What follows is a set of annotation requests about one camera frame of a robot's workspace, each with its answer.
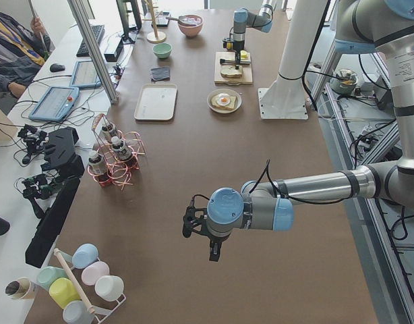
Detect pink cup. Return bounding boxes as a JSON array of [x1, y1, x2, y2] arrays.
[[81, 261, 110, 286]]

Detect seated person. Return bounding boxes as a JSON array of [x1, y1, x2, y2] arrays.
[[0, 11, 51, 99]]

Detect steel muddler black tip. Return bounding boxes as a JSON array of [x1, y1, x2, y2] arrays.
[[219, 58, 251, 65]]

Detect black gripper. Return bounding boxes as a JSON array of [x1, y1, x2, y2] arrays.
[[229, 36, 244, 70], [182, 198, 230, 262]]

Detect mint green cup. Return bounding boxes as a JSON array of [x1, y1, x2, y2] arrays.
[[36, 266, 67, 291]]

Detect black keyboard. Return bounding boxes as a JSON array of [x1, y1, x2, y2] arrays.
[[76, 24, 106, 58]]

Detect halved lemon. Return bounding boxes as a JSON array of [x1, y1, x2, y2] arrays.
[[240, 51, 248, 60]]

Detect aluminium frame post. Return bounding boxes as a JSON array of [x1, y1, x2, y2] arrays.
[[67, 0, 118, 104]]

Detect wooden mug tree stand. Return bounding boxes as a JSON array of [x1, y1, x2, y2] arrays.
[[143, 0, 167, 44]]

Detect light blue cup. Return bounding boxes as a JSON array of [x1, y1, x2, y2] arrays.
[[72, 243, 98, 269]]

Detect paper cup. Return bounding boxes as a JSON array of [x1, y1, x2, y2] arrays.
[[5, 277, 38, 300]]

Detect yellow cup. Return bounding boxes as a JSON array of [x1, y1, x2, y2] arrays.
[[49, 277, 81, 309]]

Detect pink bowl of ice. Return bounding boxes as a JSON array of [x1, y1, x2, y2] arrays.
[[177, 14, 204, 37]]

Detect bread slice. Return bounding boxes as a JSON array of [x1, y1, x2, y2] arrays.
[[210, 92, 237, 111], [220, 65, 243, 78]]

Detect mint green bowl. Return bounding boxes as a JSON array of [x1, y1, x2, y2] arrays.
[[152, 43, 173, 59]]

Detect black monitor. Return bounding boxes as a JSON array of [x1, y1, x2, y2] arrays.
[[116, 0, 142, 45]]

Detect blue teach pendant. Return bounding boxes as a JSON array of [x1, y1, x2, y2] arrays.
[[69, 61, 101, 89], [28, 86, 80, 122]]

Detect steel ice scoop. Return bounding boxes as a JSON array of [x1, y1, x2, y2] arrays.
[[165, 16, 198, 26]]

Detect white wire cup rack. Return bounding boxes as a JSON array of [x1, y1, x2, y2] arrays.
[[53, 248, 127, 323]]

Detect wooden cutting board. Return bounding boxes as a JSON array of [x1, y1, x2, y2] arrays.
[[214, 51, 253, 85]]

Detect tea bottle white cap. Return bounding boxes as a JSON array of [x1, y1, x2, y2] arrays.
[[100, 124, 119, 143]]

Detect grey cup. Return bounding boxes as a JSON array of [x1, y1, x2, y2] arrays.
[[63, 300, 94, 324]]

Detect white round plate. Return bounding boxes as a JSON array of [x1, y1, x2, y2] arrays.
[[207, 88, 242, 114]]

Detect copper wire bottle rack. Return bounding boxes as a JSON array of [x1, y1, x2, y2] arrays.
[[87, 113, 146, 188]]

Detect grey folded cloth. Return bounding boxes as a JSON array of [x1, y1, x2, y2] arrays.
[[150, 66, 171, 82]]

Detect black computer mouse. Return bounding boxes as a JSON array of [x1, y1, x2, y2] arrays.
[[49, 63, 65, 73]]

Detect cream rabbit tray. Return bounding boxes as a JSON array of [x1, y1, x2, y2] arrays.
[[134, 84, 177, 121]]

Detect white plastic cup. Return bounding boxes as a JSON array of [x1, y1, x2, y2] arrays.
[[94, 275, 124, 302]]

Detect fried egg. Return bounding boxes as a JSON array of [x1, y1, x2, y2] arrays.
[[215, 94, 231, 106]]

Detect bread slice under egg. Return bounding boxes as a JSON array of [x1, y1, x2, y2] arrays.
[[210, 92, 237, 111]]

